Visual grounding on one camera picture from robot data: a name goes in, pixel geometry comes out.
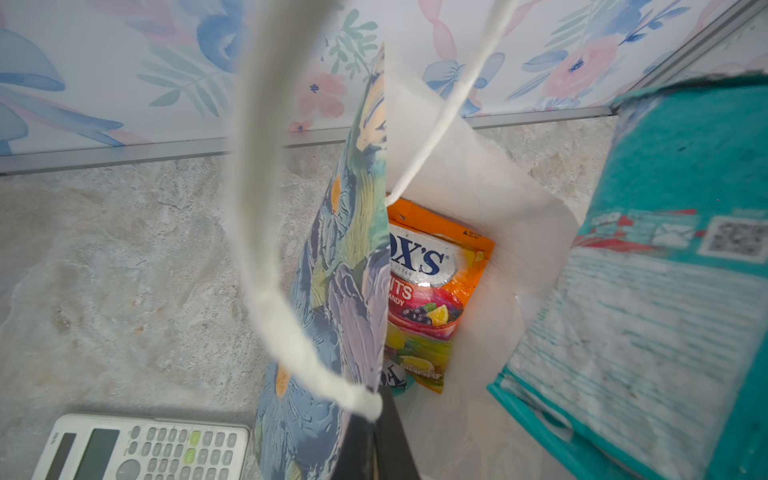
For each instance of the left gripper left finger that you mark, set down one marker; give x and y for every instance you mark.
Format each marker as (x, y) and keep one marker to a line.
(356, 460)

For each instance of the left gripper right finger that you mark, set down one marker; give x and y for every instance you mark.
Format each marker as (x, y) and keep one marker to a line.
(394, 460)

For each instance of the mint Fox's candy bag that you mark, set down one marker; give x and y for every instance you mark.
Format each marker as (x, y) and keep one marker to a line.
(397, 379)

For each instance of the orange Fox's candy bag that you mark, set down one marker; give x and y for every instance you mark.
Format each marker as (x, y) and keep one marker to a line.
(436, 266)

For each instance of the teal snack packet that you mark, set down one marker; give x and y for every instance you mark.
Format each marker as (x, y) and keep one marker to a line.
(648, 358)

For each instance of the floral paper gift bag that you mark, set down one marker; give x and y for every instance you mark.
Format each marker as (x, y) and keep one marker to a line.
(327, 336)

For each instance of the white calculator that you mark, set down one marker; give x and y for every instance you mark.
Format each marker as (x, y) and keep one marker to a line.
(90, 446)

